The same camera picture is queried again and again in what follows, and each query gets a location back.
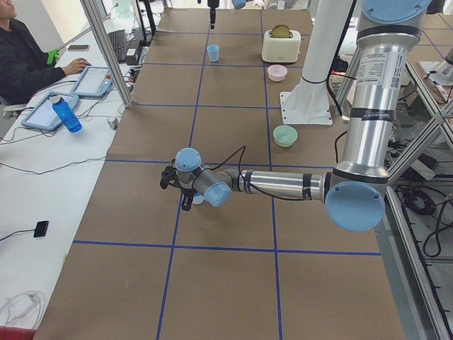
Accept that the blue cup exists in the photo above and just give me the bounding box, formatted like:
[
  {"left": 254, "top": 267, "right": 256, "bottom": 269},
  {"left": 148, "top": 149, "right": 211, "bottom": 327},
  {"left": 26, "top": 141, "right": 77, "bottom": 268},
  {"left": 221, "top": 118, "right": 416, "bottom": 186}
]
[
  {"left": 193, "top": 193, "right": 205, "bottom": 205},
  {"left": 207, "top": 45, "right": 220, "bottom": 62}
]

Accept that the aluminium frame post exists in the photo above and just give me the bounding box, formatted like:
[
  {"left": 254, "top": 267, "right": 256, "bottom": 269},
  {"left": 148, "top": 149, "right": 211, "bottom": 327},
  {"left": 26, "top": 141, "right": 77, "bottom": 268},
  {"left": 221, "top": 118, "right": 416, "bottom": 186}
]
[{"left": 80, "top": 0, "right": 132, "bottom": 108}]

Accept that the smartphone on desk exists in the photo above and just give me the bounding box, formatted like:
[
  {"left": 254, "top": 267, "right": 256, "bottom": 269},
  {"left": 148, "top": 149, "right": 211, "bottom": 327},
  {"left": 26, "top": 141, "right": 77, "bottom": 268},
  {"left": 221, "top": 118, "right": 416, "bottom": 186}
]
[{"left": 67, "top": 44, "right": 90, "bottom": 52}]

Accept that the far blue teach pendant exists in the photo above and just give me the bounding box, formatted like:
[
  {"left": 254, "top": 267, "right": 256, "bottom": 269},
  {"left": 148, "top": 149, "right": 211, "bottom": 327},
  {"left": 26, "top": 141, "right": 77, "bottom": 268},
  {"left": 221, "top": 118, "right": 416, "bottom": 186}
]
[{"left": 71, "top": 66, "right": 113, "bottom": 98}]

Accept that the small black box device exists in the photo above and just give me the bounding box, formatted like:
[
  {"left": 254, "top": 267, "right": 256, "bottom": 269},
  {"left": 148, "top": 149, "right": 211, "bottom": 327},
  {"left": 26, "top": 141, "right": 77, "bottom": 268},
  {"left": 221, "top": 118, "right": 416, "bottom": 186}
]
[{"left": 33, "top": 220, "right": 49, "bottom": 238}]

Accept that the seated person in black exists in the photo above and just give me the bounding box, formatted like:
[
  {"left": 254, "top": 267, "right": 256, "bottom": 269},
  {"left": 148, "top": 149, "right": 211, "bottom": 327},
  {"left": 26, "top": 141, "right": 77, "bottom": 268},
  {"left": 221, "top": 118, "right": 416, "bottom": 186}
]
[{"left": 1, "top": 1, "right": 90, "bottom": 105}]

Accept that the green bowl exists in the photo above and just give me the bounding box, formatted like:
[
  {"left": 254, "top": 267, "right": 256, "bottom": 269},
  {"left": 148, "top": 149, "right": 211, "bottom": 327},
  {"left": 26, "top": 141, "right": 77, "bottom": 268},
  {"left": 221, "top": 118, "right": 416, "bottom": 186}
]
[{"left": 273, "top": 125, "right": 298, "bottom": 148}]

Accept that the cream toaster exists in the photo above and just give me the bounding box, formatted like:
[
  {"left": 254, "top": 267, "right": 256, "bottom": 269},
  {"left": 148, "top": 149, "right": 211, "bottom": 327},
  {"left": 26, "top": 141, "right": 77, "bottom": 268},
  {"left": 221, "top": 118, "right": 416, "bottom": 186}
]
[{"left": 261, "top": 30, "right": 302, "bottom": 63}]

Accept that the near blue teach pendant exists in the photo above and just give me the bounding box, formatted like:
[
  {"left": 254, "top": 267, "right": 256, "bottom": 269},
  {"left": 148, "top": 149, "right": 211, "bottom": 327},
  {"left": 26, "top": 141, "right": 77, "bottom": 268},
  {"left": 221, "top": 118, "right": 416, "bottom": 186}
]
[{"left": 21, "top": 91, "right": 79, "bottom": 131}]

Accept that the bread slice in toaster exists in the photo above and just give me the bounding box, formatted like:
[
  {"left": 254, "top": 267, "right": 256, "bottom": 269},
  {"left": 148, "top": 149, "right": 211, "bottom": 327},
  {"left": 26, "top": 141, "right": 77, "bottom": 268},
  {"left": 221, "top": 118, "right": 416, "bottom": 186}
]
[{"left": 270, "top": 24, "right": 292, "bottom": 39}]

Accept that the pink bowl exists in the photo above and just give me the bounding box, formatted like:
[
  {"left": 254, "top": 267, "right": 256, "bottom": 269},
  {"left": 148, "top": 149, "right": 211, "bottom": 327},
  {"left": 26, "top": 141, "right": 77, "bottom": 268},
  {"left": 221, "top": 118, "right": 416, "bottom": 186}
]
[{"left": 267, "top": 64, "right": 287, "bottom": 82}]

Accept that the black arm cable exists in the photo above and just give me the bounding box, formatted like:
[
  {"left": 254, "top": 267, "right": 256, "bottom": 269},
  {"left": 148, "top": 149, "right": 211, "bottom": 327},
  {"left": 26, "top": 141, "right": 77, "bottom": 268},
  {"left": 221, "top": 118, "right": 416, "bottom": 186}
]
[{"left": 208, "top": 145, "right": 350, "bottom": 201}]

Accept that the blue water bottle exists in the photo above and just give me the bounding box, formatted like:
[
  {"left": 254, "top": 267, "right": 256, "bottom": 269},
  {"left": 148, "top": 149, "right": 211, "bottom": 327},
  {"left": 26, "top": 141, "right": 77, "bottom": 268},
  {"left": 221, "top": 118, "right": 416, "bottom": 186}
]
[{"left": 49, "top": 96, "right": 82, "bottom": 133}]

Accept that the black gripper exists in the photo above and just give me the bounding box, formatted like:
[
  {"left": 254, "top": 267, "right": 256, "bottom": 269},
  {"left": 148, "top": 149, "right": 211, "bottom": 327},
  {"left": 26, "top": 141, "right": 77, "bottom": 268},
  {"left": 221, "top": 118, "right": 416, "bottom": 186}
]
[
  {"left": 207, "top": 0, "right": 219, "bottom": 29},
  {"left": 179, "top": 182, "right": 197, "bottom": 211}
]

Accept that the blue teach pendant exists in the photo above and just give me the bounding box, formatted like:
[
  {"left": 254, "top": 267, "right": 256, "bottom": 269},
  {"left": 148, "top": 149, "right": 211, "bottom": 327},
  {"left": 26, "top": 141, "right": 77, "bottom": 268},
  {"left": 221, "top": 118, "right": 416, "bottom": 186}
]
[
  {"left": 71, "top": 66, "right": 113, "bottom": 98},
  {"left": 21, "top": 91, "right": 79, "bottom": 131}
]

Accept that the black keyboard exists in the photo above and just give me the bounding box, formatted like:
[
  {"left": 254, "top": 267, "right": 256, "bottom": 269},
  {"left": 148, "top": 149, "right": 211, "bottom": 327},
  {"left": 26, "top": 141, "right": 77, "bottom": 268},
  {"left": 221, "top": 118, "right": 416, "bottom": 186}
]
[{"left": 107, "top": 29, "right": 127, "bottom": 62}]

